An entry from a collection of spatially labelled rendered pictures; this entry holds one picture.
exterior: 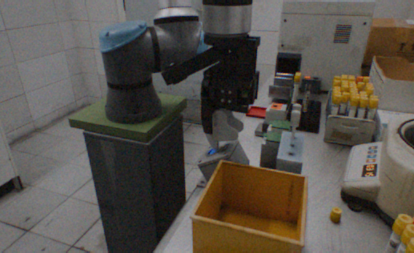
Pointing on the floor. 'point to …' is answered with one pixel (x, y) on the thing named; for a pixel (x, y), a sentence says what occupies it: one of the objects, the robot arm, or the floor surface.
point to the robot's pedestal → (138, 186)
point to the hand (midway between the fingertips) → (212, 142)
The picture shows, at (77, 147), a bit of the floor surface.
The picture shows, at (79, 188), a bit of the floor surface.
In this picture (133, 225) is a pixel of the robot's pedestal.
